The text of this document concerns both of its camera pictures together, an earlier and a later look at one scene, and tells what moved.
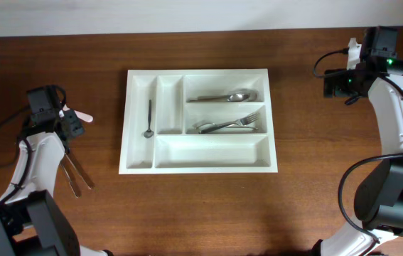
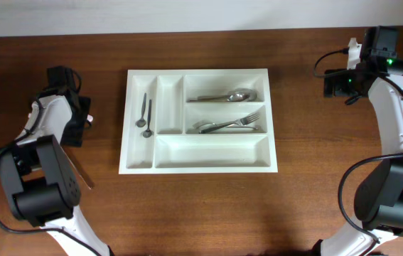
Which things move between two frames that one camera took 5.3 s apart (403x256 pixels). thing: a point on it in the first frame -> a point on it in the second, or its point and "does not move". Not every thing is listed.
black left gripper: [74, 122] -> [75, 128]
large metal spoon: [234, 97] does not move
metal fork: [198, 125] does not move
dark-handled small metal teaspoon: [149, 133] does not move
